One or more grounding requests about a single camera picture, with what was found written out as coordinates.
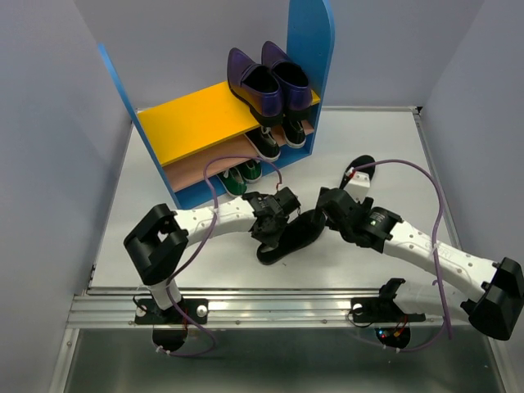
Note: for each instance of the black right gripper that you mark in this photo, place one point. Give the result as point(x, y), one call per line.
point(366, 204)

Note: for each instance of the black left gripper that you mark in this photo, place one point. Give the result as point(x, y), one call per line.
point(270, 239)

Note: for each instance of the all-black lace sneaker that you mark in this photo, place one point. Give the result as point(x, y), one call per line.
point(299, 233)

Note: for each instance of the all-black slip-on shoe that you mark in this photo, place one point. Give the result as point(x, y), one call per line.
point(363, 164)

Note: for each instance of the black sneaker orange sole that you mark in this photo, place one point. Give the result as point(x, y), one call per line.
point(264, 143)

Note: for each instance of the black white-laced sneaker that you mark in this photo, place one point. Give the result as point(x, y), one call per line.
point(293, 132)

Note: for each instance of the purple loafer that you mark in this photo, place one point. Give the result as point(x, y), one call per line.
point(293, 80)
point(254, 84)

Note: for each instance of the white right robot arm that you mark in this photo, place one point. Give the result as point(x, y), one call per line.
point(494, 290)

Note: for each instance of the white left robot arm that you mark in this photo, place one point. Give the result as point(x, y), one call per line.
point(157, 243)

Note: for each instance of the pink middle shelf board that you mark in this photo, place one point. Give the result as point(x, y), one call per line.
point(189, 170)

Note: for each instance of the yellow top shelf board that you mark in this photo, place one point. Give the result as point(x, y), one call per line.
point(192, 123)

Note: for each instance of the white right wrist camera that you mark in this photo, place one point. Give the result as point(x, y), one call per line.
point(358, 186)

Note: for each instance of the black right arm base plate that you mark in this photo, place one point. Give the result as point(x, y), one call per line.
point(378, 310)

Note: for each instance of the aluminium mounting rail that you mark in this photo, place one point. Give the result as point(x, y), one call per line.
point(229, 309)

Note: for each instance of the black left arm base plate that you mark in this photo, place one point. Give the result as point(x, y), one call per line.
point(148, 313)

